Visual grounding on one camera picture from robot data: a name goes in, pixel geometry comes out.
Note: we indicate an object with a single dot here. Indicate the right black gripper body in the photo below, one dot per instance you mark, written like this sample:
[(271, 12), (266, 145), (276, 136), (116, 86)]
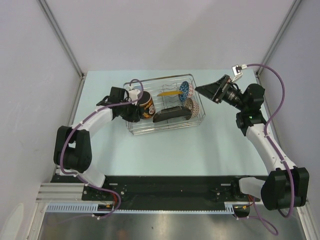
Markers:
[(220, 95)]

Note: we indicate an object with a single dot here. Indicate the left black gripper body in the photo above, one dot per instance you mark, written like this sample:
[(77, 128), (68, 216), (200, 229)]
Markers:
[(128, 112)]

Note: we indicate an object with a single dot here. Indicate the black mug red rim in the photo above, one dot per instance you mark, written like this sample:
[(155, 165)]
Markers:
[(146, 106)]

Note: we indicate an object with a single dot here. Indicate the brown patterned white bowl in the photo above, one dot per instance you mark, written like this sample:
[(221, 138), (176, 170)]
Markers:
[(192, 105)]

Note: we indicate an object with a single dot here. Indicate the blue patterned bowl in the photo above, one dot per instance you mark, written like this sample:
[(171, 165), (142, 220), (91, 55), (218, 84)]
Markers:
[(184, 89)]

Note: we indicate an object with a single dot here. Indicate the yellow round patterned plate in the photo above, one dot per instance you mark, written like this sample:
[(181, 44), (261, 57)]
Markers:
[(170, 93)]

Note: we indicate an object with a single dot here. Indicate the metal wire dish rack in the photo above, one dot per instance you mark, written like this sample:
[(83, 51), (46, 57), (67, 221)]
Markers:
[(164, 84)]

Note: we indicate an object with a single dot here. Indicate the black square floral plate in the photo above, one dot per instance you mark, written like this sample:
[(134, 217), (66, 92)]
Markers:
[(172, 113)]

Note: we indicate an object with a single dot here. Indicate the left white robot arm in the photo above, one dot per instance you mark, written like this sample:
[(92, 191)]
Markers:
[(73, 150)]

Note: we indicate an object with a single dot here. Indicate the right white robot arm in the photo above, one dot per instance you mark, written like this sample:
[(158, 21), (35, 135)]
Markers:
[(286, 185)]

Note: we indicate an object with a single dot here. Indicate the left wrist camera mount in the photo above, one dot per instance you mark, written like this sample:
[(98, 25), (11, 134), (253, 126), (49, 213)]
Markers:
[(134, 92)]

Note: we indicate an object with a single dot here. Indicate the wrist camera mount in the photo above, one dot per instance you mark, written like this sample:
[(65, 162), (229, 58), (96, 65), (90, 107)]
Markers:
[(134, 92), (237, 72)]

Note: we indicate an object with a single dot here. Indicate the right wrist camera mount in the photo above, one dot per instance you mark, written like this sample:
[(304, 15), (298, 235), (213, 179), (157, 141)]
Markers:
[(237, 72)]

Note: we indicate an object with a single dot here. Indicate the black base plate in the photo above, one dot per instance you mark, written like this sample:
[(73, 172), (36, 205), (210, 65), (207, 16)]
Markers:
[(193, 203)]

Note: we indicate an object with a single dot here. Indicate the white slotted cable duct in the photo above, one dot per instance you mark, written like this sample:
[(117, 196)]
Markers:
[(95, 208)]

